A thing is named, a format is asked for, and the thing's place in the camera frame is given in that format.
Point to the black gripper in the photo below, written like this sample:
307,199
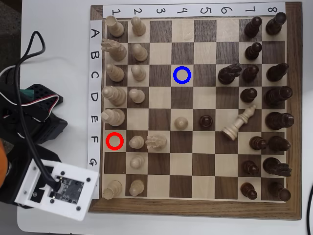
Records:
18,163

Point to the light wooden bishop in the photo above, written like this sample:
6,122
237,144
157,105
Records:
117,74
236,124

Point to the black orange robot arm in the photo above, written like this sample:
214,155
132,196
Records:
7,102

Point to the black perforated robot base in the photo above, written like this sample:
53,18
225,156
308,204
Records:
53,129

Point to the green terminal connector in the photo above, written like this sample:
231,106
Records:
27,93

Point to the light wooden rook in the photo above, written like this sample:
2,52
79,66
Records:
113,188
117,28

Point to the light wooden king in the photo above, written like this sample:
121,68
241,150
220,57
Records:
115,117

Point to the light wooden queen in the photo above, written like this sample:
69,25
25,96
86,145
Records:
117,96

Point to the light wooden pawn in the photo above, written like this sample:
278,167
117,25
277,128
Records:
140,54
136,142
136,188
136,162
137,96
181,123
138,28
138,73

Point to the white paper letter strip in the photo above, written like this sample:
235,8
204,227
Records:
95,49

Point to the light wooden knight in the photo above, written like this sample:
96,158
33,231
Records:
157,142
117,52

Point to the wooden chessboard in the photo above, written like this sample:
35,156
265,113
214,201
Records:
159,31

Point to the dark wooden pawn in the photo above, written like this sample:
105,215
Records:
250,74
248,95
206,122
253,52
249,191
252,28
250,168
258,143

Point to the white paper number strip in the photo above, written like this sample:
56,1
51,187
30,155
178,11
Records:
171,11

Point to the dark wooden knight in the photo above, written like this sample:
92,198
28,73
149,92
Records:
227,74
275,166

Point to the dark wooden bishop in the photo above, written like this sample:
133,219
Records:
276,73
279,144

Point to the dark wooden king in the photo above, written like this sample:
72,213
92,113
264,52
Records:
278,120

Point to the dark wooden rook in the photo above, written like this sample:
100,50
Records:
280,192
275,25

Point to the dark wooden queen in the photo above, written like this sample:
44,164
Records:
277,96

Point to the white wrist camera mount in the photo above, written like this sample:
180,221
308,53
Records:
91,181

